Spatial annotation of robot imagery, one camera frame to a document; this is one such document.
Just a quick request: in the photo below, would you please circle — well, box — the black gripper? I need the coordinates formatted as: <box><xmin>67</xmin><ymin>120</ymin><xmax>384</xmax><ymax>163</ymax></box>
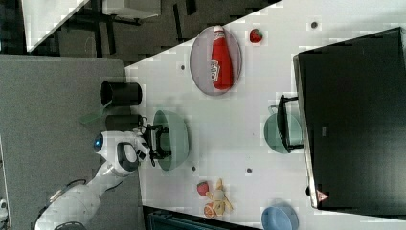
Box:
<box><xmin>143</xmin><ymin>125</ymin><xmax>171</xmax><ymax>159</ymax></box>

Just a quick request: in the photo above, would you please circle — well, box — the mint green plastic strainer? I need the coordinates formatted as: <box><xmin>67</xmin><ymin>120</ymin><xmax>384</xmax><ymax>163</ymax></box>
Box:
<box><xmin>153</xmin><ymin>110</ymin><xmax>190</xmax><ymax>171</ymax></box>

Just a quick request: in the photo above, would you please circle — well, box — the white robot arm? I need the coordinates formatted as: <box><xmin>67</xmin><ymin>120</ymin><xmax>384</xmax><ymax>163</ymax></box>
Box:
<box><xmin>33</xmin><ymin>125</ymin><xmax>169</xmax><ymax>230</ymax></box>

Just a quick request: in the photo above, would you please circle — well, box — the lower black cylinder holder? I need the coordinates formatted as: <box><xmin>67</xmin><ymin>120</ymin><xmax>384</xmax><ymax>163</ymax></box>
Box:
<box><xmin>105</xmin><ymin>115</ymin><xmax>142</xmax><ymax>131</ymax></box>

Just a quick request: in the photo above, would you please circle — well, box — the black cylinder holder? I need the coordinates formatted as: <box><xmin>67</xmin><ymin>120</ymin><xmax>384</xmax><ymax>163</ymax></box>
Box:
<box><xmin>100</xmin><ymin>81</ymin><xmax>143</xmax><ymax>106</ymax></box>
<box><xmin>105</xmin><ymin>115</ymin><xmax>142</xmax><ymax>131</ymax></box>

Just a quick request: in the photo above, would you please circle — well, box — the red toy strawberry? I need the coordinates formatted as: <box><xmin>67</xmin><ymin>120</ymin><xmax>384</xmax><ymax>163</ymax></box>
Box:
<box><xmin>250</xmin><ymin>29</ymin><xmax>263</xmax><ymax>43</ymax></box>
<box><xmin>196</xmin><ymin>181</ymin><xmax>210</xmax><ymax>196</ymax></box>

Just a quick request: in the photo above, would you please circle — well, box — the upper black cylinder holder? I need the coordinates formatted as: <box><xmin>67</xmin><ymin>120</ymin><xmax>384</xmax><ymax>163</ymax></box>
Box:
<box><xmin>100</xmin><ymin>81</ymin><xmax>143</xmax><ymax>106</ymax></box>

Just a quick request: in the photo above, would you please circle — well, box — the green spatula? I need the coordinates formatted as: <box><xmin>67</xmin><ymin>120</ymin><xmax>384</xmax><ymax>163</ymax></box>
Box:
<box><xmin>79</xmin><ymin>101</ymin><xmax>112</xmax><ymax>124</ymax></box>

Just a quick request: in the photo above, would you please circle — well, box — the dark blue crate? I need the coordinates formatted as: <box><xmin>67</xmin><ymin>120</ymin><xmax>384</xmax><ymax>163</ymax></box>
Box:
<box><xmin>147</xmin><ymin>211</ymin><xmax>256</xmax><ymax>230</ymax></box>

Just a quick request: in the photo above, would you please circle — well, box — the orange slice toy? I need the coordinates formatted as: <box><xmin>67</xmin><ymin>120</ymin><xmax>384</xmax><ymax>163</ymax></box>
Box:
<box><xmin>204</xmin><ymin>203</ymin><xmax>216</xmax><ymax>219</ymax></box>

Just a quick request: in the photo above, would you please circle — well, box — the grey round plate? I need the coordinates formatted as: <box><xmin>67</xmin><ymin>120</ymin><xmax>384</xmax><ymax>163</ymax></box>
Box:
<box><xmin>190</xmin><ymin>26</ymin><xmax>242</xmax><ymax>96</ymax></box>

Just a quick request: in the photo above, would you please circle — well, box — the red ketchup bottle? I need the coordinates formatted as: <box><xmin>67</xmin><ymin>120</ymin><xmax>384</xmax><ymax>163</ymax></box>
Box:
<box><xmin>211</xmin><ymin>26</ymin><xmax>234</xmax><ymax>90</ymax></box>

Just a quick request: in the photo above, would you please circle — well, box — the mint green cup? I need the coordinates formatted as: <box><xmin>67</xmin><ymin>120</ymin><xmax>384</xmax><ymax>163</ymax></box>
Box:
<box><xmin>263</xmin><ymin>105</ymin><xmax>304</xmax><ymax>153</ymax></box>

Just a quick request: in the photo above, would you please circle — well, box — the grey side table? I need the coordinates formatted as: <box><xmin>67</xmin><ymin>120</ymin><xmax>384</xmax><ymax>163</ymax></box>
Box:
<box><xmin>1</xmin><ymin>55</ymin><xmax>124</xmax><ymax>230</ymax></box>

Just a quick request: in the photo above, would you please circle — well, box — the blue bowl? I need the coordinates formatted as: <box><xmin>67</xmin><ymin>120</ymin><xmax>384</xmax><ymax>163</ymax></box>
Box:
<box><xmin>261</xmin><ymin>205</ymin><xmax>299</xmax><ymax>230</ymax></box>

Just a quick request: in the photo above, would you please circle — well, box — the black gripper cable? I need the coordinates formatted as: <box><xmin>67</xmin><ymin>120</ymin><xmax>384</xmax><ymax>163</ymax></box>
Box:
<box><xmin>137</xmin><ymin>116</ymin><xmax>150</xmax><ymax>132</ymax></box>

